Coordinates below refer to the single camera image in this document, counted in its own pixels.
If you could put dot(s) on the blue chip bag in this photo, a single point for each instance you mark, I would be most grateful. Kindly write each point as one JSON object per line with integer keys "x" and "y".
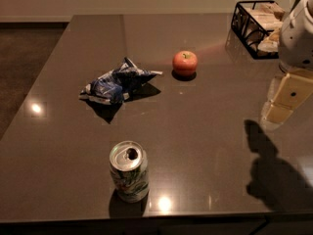
{"x": 116, "y": 86}

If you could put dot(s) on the black wire basket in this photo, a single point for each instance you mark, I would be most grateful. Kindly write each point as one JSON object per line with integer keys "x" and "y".
{"x": 239, "y": 25}

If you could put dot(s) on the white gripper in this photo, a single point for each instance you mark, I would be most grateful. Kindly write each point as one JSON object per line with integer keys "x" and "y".
{"x": 295, "y": 48}

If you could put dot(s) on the snack packets in basket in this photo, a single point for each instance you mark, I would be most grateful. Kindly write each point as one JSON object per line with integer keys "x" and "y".
{"x": 262, "y": 34}

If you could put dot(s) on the red apple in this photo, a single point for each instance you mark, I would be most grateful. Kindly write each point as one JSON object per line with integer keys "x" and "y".
{"x": 185, "y": 63}

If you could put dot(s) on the green 7up can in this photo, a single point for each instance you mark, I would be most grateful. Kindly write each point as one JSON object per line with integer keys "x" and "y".
{"x": 129, "y": 171}

